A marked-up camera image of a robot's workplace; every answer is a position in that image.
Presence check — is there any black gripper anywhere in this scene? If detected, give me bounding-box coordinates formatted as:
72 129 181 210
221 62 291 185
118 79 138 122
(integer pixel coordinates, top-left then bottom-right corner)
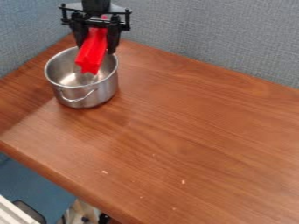
59 0 132 54

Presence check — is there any metal pot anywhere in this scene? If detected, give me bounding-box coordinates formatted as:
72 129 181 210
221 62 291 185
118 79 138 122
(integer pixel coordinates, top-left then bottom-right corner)
44 47 119 109

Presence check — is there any white striped object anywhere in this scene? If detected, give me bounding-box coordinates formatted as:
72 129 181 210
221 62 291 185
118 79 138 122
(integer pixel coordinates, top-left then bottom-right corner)
0 195 47 224

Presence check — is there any red star-shaped block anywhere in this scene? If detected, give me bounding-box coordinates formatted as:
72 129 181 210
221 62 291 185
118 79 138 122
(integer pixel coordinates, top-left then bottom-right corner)
75 28 108 75

